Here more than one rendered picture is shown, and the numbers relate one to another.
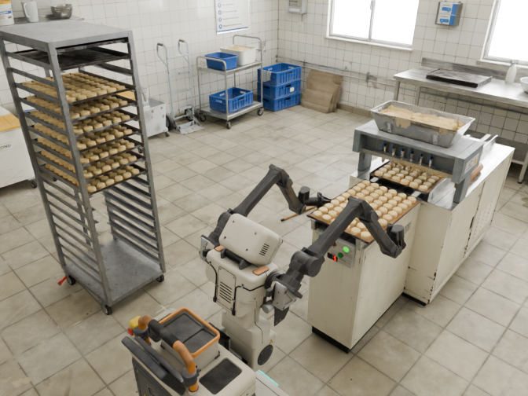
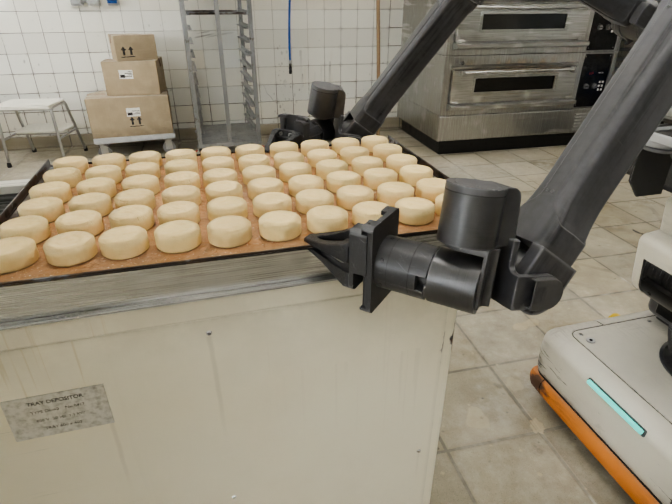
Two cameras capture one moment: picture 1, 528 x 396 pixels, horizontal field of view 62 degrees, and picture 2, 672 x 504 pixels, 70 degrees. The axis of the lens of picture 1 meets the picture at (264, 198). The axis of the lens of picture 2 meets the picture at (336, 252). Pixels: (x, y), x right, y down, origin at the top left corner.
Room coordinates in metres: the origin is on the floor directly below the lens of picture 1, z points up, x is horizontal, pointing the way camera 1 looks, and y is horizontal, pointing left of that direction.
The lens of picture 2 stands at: (2.67, -0.12, 1.15)
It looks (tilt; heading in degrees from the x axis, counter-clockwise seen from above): 28 degrees down; 212
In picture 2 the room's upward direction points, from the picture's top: straight up
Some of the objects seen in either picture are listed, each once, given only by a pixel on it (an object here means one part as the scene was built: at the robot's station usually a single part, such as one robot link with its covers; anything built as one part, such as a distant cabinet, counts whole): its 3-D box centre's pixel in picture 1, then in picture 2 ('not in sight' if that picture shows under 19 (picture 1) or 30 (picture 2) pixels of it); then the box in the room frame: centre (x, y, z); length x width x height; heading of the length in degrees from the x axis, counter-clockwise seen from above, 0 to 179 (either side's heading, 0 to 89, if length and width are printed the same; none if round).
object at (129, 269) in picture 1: (92, 173); not in sight; (2.59, 1.13, 0.93); 0.64 x 0.51 x 1.78; 50
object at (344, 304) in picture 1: (362, 264); (224, 427); (2.24, -0.63, 0.45); 0.70 x 0.34 x 0.90; 138
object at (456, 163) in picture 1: (412, 159); not in sight; (2.62, -0.97, 1.01); 0.72 x 0.33 x 0.34; 48
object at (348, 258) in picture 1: (335, 248); not in sight; (1.97, -0.39, 0.77); 0.24 x 0.04 x 0.14; 48
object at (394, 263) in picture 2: (314, 201); (400, 265); (2.26, -0.30, 0.90); 0.07 x 0.07 x 0.10; 2
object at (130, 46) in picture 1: (148, 169); not in sight; (2.57, 0.75, 0.97); 0.03 x 0.03 x 1.70; 50
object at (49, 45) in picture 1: (84, 195); not in sight; (2.22, 1.04, 0.97); 0.03 x 0.03 x 1.70; 50
